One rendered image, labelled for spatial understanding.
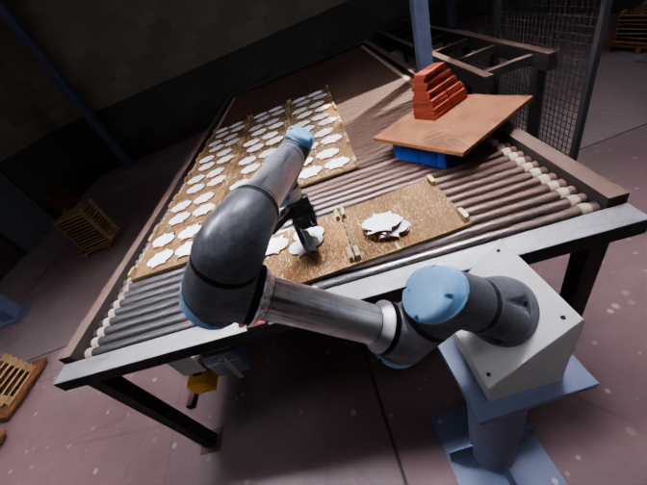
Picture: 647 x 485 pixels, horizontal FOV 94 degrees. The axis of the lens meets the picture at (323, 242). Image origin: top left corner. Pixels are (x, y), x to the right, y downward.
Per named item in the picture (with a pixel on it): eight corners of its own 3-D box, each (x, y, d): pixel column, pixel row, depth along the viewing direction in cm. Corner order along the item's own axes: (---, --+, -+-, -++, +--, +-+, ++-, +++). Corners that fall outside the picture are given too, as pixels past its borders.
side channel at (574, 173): (621, 216, 95) (631, 191, 89) (601, 222, 96) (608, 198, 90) (369, 47, 406) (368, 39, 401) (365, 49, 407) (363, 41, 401)
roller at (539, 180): (556, 187, 110) (558, 175, 107) (109, 322, 139) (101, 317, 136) (548, 180, 114) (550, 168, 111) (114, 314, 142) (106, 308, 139)
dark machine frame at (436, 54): (535, 203, 224) (558, 50, 160) (482, 219, 229) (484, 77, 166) (412, 98, 453) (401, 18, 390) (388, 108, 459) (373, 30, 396)
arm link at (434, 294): (510, 311, 54) (455, 297, 50) (458, 347, 62) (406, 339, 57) (478, 263, 63) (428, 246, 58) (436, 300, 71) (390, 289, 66)
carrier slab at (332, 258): (356, 267, 107) (355, 264, 106) (251, 303, 111) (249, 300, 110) (339, 214, 134) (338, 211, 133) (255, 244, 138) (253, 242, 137)
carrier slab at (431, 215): (472, 226, 103) (472, 223, 102) (359, 266, 107) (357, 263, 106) (429, 181, 130) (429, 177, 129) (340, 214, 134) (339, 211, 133)
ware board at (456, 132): (532, 99, 132) (533, 94, 131) (463, 157, 117) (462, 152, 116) (436, 97, 169) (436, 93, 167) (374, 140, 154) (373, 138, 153)
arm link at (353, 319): (461, 345, 61) (178, 272, 44) (416, 377, 69) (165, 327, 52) (441, 298, 70) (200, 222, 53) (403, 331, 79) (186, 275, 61)
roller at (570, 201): (587, 209, 99) (591, 196, 96) (92, 352, 127) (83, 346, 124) (577, 201, 102) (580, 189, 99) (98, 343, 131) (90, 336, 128)
